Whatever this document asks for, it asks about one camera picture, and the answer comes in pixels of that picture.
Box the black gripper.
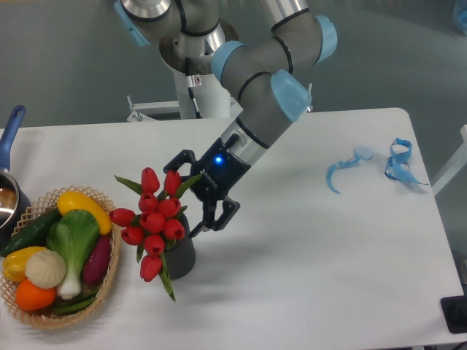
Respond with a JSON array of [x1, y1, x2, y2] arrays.
[[163, 136, 252, 238]]

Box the red tulip bouquet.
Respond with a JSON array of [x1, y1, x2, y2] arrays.
[[109, 167, 201, 300]]

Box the dark grey ribbed vase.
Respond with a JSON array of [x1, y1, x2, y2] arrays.
[[165, 214, 196, 281]]

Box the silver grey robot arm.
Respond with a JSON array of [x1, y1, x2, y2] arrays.
[[114, 1, 338, 236]]

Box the purple sweet potato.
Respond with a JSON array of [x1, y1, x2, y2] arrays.
[[82, 236, 111, 284]]

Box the green bok choy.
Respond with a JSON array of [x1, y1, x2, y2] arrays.
[[46, 210, 99, 300]]

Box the light blue torn strip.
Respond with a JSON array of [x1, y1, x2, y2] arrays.
[[325, 146, 374, 194]]

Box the woven wicker basket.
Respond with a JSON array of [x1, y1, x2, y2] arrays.
[[1, 186, 121, 330]]

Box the green bean pods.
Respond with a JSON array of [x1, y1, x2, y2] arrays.
[[52, 289, 99, 316]]

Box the dark green cucumber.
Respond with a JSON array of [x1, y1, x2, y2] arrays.
[[1, 208, 62, 257]]

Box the cream steamed bun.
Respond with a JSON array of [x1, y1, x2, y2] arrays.
[[25, 249, 66, 289]]

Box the blue crumpled ribbon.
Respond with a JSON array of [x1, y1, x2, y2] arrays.
[[384, 137, 428, 185]]

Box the yellow bell pepper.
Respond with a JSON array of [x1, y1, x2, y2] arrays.
[[2, 246, 46, 283]]

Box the orange fruit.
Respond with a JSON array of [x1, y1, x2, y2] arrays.
[[15, 279, 56, 311]]

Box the black device at edge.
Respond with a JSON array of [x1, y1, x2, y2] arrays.
[[440, 295, 466, 334]]

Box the blue object top right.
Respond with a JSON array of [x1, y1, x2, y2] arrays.
[[453, 0, 467, 34]]

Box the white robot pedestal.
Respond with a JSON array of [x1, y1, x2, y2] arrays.
[[158, 20, 244, 120]]

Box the white metal base frame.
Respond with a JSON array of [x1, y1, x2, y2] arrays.
[[126, 83, 314, 123]]

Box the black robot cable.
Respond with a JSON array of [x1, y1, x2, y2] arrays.
[[184, 57, 203, 120]]

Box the blue handled saucepan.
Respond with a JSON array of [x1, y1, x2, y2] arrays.
[[1, 105, 31, 249]]

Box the white frame bar right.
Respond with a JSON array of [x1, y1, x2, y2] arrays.
[[431, 125, 466, 196]]

